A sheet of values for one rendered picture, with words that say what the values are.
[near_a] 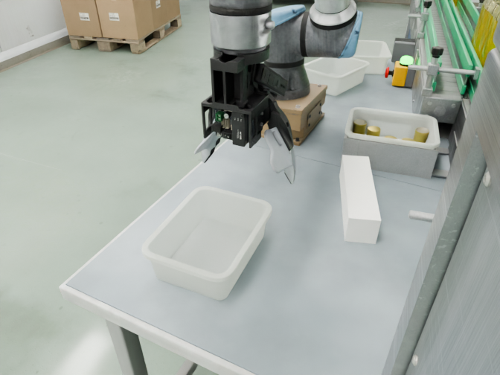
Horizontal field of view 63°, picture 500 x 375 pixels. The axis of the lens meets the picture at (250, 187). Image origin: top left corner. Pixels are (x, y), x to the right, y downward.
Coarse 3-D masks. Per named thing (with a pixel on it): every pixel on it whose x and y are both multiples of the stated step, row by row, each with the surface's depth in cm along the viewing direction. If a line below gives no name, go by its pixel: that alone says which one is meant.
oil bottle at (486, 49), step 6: (498, 12) 102; (498, 18) 101; (492, 24) 105; (492, 30) 104; (492, 36) 103; (486, 42) 107; (492, 42) 104; (486, 48) 106; (492, 48) 105; (486, 54) 106; (480, 60) 110
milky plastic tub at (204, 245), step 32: (192, 192) 84; (224, 192) 84; (192, 224) 84; (224, 224) 86; (256, 224) 84; (160, 256) 69; (192, 256) 79; (224, 256) 79; (192, 288) 71; (224, 288) 68
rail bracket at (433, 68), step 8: (432, 48) 102; (440, 48) 102; (432, 56) 103; (432, 64) 104; (432, 72) 105; (448, 72) 104; (456, 72) 104; (464, 72) 103; (472, 72) 103; (432, 80) 107; (424, 88) 108
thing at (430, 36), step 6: (420, 6) 196; (432, 18) 146; (426, 24) 157; (432, 24) 139; (426, 30) 153; (432, 30) 133; (426, 36) 147; (432, 36) 129; (426, 42) 142; (432, 42) 126; (426, 48) 139; (426, 54) 136; (438, 60) 108; (438, 72) 108; (432, 84) 110
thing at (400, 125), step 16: (352, 112) 111; (368, 112) 113; (384, 112) 111; (400, 112) 111; (352, 128) 110; (384, 128) 114; (400, 128) 112; (432, 128) 104; (400, 144) 98; (416, 144) 97; (432, 144) 96
